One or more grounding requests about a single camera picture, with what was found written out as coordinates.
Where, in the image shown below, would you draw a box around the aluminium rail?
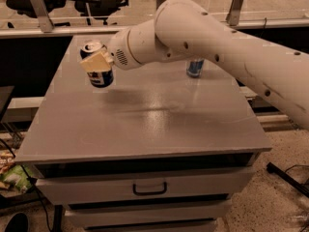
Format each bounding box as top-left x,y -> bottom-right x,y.
0,18 -> 309,39

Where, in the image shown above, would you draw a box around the grey drawer cabinet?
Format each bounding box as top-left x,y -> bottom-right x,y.
17,36 -> 270,232

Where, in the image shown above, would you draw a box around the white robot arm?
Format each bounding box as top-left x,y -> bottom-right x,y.
80,0 -> 309,130

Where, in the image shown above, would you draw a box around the snack bags on floor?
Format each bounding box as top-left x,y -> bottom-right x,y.
0,151 -> 32,193

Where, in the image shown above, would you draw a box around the right metal bracket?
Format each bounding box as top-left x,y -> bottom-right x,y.
226,0 -> 244,26

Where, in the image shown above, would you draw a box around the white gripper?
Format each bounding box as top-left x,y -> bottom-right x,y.
80,28 -> 141,73

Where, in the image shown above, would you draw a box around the black cable on floor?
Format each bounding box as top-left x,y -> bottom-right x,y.
0,138 -> 53,232

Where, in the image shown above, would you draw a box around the blue pepsi can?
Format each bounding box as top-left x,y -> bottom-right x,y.
80,40 -> 114,88

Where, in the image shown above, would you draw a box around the middle grey drawer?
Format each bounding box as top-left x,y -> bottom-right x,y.
65,200 -> 232,228

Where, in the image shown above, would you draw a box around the black round object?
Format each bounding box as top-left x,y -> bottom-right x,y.
4,213 -> 29,232

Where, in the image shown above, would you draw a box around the black stand leg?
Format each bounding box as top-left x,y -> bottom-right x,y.
267,162 -> 309,198

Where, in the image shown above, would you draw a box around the left metal bracket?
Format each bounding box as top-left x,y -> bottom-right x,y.
30,0 -> 54,33

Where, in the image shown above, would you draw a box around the red bull can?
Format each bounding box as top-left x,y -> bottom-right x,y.
186,60 -> 204,78

